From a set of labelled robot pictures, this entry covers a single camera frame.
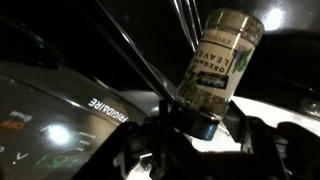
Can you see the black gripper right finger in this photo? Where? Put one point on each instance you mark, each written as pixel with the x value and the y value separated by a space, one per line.
pixel 283 150

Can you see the oregano leaves spice jar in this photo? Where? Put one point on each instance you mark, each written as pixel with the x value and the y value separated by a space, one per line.
pixel 220 63

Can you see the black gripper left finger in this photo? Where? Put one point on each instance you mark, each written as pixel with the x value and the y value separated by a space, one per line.
pixel 140 150

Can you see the black electric stove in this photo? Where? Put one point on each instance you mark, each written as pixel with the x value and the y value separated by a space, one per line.
pixel 66 83

